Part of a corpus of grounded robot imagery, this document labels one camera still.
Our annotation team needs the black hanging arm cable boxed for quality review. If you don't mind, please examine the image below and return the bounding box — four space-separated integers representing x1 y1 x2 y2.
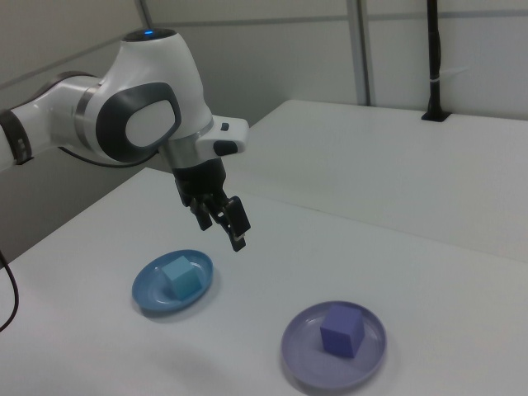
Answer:
0 146 163 332

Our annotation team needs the purple cube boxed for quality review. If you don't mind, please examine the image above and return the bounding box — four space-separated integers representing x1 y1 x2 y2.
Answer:
320 304 365 359

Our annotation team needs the blue plastic plate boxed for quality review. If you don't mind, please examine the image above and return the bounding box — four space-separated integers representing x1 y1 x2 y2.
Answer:
131 248 215 316

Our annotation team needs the white adjoining table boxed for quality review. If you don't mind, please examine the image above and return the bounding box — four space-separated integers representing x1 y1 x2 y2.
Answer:
222 98 528 266

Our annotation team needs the purple plastic plate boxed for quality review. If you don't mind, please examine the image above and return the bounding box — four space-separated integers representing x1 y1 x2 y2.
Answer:
280 299 388 389

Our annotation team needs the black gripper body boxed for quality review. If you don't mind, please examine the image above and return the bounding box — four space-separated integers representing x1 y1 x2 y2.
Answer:
171 158 229 206

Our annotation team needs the light blue cube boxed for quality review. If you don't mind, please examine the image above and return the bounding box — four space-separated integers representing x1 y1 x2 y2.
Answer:
160 255 202 300

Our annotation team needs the black camera stand pole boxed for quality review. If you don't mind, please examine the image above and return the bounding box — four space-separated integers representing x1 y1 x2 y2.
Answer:
420 0 469 123

